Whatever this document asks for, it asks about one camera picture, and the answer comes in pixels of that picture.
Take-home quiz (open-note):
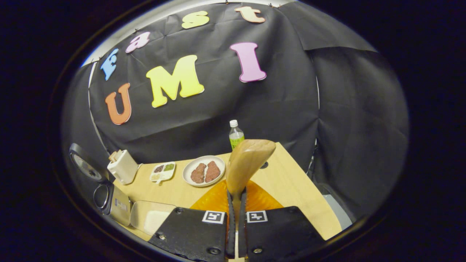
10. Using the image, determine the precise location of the black backdrop cloth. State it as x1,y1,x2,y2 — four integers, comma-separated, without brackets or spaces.
62,0,410,219

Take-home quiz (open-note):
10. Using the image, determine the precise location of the cream rice box clear lid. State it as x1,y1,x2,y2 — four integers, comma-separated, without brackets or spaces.
130,200,178,236

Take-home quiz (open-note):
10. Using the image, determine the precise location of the round white plate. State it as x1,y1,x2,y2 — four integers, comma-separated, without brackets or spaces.
182,155,226,187

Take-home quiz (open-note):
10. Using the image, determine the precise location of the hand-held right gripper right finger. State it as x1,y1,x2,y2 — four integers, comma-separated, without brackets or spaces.
238,179,326,262

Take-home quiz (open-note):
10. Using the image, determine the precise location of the white divided bean dish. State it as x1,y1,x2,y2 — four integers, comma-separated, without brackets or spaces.
150,162,176,184

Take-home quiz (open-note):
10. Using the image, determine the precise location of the wooden spoon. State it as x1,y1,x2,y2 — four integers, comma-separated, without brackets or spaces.
226,139,277,219

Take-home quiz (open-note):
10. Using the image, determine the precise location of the green label drink bottle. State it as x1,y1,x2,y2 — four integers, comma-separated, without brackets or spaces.
229,120,245,150

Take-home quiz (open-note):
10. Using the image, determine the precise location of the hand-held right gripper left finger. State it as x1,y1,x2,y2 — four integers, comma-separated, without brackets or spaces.
147,179,236,262

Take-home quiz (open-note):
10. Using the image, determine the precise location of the brown meat piece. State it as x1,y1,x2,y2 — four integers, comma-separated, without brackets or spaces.
205,161,221,183
190,163,207,184

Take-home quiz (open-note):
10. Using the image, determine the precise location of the dark grey rice cooker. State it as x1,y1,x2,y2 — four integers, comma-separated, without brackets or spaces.
68,143,132,227

